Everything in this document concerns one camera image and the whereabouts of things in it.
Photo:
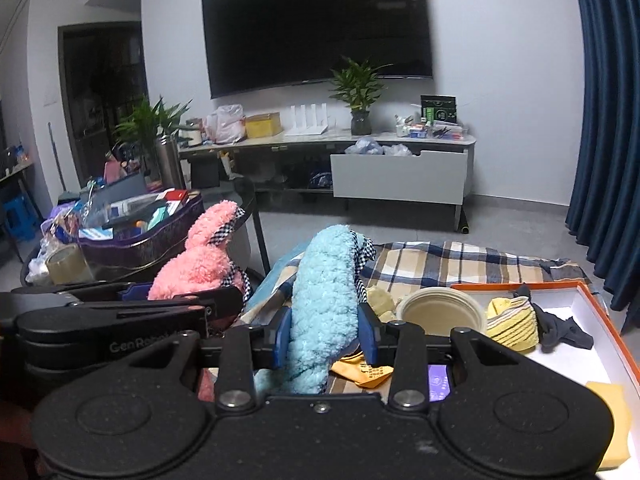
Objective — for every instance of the yellow striped sock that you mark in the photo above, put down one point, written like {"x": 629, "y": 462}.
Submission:
{"x": 512, "y": 325}

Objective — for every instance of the light blue fluffy towel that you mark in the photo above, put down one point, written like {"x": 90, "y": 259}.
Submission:
{"x": 322, "y": 300}

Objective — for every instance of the plaid blanket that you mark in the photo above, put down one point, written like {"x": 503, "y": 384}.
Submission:
{"x": 450, "y": 262}

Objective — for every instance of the purple patterned tray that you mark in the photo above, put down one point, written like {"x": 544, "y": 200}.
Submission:
{"x": 150, "y": 245}

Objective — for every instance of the grey-blue box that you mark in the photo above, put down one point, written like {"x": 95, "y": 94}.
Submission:
{"x": 122, "y": 190}

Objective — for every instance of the clear storage box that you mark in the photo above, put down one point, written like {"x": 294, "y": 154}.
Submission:
{"x": 435, "y": 131}

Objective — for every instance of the dark wooden display cabinet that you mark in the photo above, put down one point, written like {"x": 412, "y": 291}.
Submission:
{"x": 100, "y": 95}

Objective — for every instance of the orange printed cloth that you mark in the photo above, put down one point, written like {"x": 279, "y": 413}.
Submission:
{"x": 362, "y": 374}

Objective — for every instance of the blue bag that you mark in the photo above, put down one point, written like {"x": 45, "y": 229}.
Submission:
{"x": 321, "y": 181}

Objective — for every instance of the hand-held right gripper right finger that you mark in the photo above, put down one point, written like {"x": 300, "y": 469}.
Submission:
{"x": 367, "y": 335}

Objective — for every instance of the black green box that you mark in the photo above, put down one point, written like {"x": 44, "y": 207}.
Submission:
{"x": 439, "y": 109}

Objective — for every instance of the round black glass table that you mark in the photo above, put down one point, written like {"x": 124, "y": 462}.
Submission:
{"x": 245, "y": 200}

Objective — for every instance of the yellow sponge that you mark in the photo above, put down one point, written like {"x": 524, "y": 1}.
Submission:
{"x": 607, "y": 425}

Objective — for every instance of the potted plant in metal vase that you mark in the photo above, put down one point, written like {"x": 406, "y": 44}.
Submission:
{"x": 167, "y": 160}

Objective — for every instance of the grey television cabinet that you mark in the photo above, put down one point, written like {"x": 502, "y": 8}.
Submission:
{"x": 300, "y": 142}

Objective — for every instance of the potted plant in dark vase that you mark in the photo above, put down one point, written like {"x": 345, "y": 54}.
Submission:
{"x": 359, "y": 92}

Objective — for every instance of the black tube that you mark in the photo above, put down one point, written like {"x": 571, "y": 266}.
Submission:
{"x": 465, "y": 226}

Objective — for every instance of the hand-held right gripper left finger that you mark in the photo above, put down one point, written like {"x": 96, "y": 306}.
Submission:
{"x": 282, "y": 335}

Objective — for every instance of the black wall television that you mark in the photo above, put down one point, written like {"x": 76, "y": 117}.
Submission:
{"x": 310, "y": 20}

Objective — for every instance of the pale yellow daisy glove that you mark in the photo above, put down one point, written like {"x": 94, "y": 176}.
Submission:
{"x": 382, "y": 302}

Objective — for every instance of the dark cloth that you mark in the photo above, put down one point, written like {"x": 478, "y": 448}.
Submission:
{"x": 560, "y": 332}

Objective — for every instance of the white router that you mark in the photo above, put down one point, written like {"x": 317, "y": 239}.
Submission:
{"x": 307, "y": 120}

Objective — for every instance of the purple tissue pack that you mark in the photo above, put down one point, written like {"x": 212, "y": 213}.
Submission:
{"x": 440, "y": 384}

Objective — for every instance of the clear plastic bag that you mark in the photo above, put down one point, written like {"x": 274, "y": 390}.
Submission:
{"x": 397, "y": 150}

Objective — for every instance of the brown tape roll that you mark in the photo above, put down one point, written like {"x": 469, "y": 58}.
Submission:
{"x": 70, "y": 264}

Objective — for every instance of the blue plastic stool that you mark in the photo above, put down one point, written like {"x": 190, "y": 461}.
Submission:
{"x": 17, "y": 212}

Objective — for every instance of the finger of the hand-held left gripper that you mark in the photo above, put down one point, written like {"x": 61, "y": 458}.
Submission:
{"x": 75, "y": 294}
{"x": 220, "y": 305}

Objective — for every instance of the white cabinet drawer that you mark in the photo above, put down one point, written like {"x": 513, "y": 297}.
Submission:
{"x": 400, "y": 177}

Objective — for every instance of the grey plastic bag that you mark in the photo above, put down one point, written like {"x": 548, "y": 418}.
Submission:
{"x": 364, "y": 146}

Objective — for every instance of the blue curtain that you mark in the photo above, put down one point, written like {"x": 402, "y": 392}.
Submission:
{"x": 610, "y": 135}

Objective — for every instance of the yellow box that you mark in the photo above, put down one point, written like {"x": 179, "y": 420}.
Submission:
{"x": 263, "y": 125}

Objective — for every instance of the pink white plastic bag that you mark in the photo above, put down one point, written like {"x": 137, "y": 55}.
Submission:
{"x": 225, "y": 125}

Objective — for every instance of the white box with orange rim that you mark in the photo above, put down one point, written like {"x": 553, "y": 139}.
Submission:
{"x": 575, "y": 370}

